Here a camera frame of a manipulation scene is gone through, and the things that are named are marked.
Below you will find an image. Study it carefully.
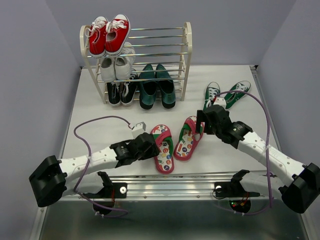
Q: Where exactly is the pink patterned sandal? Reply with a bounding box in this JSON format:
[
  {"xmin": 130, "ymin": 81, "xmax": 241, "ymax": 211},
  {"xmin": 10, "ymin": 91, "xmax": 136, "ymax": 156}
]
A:
[
  {"xmin": 173, "ymin": 116, "xmax": 205, "ymax": 161},
  {"xmin": 150, "ymin": 124, "xmax": 174, "ymax": 175}
]

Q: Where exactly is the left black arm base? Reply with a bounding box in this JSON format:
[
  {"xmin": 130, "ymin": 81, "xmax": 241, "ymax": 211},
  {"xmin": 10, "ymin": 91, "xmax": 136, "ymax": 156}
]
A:
[{"xmin": 76, "ymin": 171, "xmax": 129, "ymax": 218}]

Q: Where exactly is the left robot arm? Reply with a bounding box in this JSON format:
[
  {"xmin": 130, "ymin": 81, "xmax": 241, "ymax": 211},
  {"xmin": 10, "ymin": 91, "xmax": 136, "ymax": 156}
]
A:
[{"xmin": 29, "ymin": 132, "xmax": 160, "ymax": 207}]

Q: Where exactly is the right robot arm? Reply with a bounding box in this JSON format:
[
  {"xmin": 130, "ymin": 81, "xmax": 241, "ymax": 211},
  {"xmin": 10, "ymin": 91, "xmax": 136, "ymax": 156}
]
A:
[{"xmin": 196, "ymin": 104, "xmax": 320, "ymax": 214}]

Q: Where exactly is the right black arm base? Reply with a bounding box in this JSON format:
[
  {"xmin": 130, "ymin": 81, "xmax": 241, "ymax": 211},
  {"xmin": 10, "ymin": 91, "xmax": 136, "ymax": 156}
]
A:
[{"xmin": 211, "ymin": 169, "xmax": 261, "ymax": 216}]

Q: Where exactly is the cream shoe rack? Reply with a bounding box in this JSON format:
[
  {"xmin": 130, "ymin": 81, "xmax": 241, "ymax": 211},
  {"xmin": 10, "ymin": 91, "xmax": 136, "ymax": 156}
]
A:
[{"xmin": 79, "ymin": 22, "xmax": 193, "ymax": 104}]

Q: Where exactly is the right white shoe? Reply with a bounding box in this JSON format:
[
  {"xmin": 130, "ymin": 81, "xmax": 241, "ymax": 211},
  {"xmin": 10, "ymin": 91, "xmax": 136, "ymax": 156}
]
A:
[{"xmin": 114, "ymin": 42, "xmax": 136, "ymax": 81}]

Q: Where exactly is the white shoe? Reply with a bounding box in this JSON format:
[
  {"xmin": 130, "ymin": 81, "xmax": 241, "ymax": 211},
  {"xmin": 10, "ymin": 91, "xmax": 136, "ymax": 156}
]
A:
[
  {"xmin": 100, "ymin": 57, "xmax": 116, "ymax": 83},
  {"xmin": 114, "ymin": 42, "xmax": 136, "ymax": 81}
]

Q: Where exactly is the left white shoe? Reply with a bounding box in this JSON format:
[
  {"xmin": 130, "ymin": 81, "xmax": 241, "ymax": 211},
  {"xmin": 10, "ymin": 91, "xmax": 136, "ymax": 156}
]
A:
[{"xmin": 100, "ymin": 57, "xmax": 116, "ymax": 83}]

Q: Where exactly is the right green canvas sneaker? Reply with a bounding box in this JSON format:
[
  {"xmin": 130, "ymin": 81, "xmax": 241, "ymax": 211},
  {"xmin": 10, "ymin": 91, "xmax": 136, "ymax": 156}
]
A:
[{"xmin": 224, "ymin": 80, "xmax": 251, "ymax": 110}]

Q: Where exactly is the green canvas sneaker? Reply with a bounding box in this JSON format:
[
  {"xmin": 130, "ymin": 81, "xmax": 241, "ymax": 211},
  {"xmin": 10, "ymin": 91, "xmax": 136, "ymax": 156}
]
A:
[
  {"xmin": 224, "ymin": 80, "xmax": 251, "ymax": 110},
  {"xmin": 203, "ymin": 81, "xmax": 221, "ymax": 110}
]

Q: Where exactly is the left green canvas sneaker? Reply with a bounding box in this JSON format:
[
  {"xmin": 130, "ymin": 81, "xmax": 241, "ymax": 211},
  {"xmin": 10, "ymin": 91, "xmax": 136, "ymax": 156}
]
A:
[{"xmin": 203, "ymin": 81, "xmax": 221, "ymax": 110}]

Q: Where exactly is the right black sneaker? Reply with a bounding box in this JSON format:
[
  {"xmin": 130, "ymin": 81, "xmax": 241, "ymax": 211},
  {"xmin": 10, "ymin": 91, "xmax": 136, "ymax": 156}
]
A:
[{"xmin": 120, "ymin": 68, "xmax": 138, "ymax": 106}]

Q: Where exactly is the black sneaker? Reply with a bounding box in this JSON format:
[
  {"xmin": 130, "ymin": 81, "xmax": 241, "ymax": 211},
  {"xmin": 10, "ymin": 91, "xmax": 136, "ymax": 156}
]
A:
[
  {"xmin": 106, "ymin": 81, "xmax": 121, "ymax": 107},
  {"xmin": 120, "ymin": 68, "xmax": 138, "ymax": 106}
]

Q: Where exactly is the left black sneaker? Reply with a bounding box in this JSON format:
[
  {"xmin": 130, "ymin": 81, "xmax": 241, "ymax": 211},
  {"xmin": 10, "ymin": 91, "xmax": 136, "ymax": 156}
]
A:
[{"xmin": 106, "ymin": 81, "xmax": 121, "ymax": 107}]

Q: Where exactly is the right red sneaker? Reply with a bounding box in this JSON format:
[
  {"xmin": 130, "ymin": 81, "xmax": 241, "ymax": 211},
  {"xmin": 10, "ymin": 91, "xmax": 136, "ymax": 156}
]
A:
[{"xmin": 105, "ymin": 14, "xmax": 131, "ymax": 56}]

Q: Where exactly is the red sneaker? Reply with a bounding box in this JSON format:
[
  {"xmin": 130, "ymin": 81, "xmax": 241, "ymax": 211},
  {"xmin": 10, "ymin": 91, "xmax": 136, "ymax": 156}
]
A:
[
  {"xmin": 105, "ymin": 14, "xmax": 131, "ymax": 56},
  {"xmin": 84, "ymin": 16, "xmax": 108, "ymax": 58}
]

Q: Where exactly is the left red sneaker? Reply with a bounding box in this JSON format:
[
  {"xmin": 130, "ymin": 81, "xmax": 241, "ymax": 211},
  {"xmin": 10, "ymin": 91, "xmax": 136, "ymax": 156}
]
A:
[{"xmin": 84, "ymin": 16, "xmax": 108, "ymax": 58}]

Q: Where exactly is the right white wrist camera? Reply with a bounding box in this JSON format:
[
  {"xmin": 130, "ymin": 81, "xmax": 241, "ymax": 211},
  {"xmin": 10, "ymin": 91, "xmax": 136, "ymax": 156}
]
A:
[{"xmin": 212, "ymin": 97, "xmax": 227, "ymax": 109}]

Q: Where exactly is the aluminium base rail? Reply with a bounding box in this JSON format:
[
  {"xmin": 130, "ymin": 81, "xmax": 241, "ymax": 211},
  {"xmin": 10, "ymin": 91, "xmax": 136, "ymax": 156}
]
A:
[{"xmin": 43, "ymin": 169, "xmax": 306, "ymax": 201}]

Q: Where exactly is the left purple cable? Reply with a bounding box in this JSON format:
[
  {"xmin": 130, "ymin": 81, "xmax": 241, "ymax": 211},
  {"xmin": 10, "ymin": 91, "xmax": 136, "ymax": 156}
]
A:
[{"xmin": 73, "ymin": 115, "xmax": 133, "ymax": 219}]

